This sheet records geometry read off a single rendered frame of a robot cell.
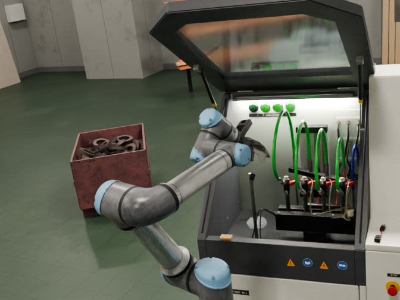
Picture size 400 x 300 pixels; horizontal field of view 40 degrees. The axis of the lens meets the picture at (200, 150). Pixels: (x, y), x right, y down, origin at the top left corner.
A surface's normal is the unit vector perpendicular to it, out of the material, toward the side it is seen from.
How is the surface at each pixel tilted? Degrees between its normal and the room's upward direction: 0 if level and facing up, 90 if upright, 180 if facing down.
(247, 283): 90
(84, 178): 90
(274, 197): 90
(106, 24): 90
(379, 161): 76
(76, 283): 0
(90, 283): 0
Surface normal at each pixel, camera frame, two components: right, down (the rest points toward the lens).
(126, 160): 0.14, 0.31
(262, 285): -0.34, 0.35
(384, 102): -0.37, 0.11
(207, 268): -0.03, -0.91
